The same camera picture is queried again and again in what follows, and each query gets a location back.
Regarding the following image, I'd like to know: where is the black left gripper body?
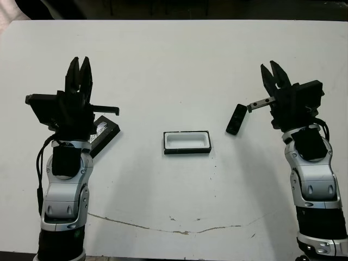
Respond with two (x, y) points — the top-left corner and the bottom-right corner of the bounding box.
(53, 91), (120, 141)

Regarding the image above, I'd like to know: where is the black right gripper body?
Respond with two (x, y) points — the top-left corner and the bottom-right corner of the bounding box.
(246, 83), (316, 133)

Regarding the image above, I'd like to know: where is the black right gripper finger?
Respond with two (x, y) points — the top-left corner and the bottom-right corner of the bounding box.
(260, 64), (278, 96)
(270, 61), (292, 89)

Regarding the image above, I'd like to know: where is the black box with white insert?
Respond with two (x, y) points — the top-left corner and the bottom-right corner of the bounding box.
(163, 130), (212, 156)

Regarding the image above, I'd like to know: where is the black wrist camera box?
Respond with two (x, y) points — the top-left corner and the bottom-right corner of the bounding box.
(24, 94), (59, 130)
(297, 79), (325, 112)

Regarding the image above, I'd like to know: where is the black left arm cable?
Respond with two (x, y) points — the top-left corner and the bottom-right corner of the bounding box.
(36, 135), (57, 215)

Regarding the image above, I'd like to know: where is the black camera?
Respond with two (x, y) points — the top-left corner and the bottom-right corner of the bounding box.
(225, 103), (247, 135)

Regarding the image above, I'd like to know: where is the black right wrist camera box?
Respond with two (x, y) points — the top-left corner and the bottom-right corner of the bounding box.
(297, 79), (325, 112)

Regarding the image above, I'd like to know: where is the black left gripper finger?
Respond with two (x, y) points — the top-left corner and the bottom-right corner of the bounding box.
(80, 56), (95, 105)
(64, 57), (82, 95)

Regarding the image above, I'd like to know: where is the black box lid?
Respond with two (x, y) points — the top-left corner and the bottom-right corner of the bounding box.
(88, 115), (121, 159)

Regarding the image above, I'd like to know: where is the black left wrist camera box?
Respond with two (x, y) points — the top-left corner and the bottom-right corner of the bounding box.
(24, 94), (59, 130)

